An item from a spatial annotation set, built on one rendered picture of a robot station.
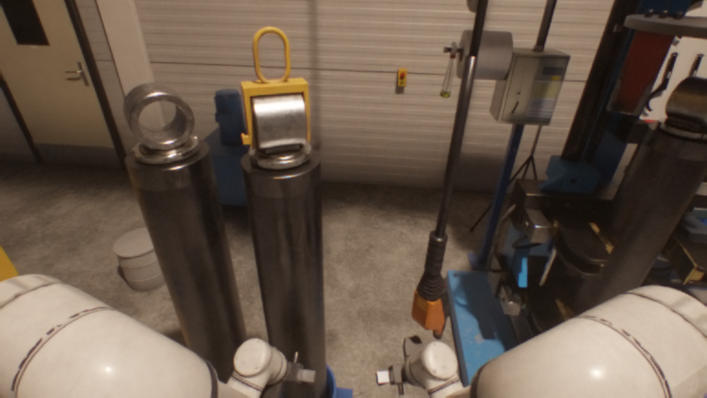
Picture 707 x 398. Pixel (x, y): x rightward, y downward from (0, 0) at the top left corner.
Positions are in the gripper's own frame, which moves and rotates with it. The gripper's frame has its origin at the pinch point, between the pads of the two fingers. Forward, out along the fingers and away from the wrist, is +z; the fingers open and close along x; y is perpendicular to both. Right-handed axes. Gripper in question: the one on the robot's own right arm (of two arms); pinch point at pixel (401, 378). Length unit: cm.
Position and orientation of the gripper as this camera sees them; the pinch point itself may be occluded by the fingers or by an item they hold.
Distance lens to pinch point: 130.0
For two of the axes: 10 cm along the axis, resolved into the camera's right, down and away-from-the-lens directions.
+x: 9.8, 0.4, 2.1
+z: -1.9, 6.0, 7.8
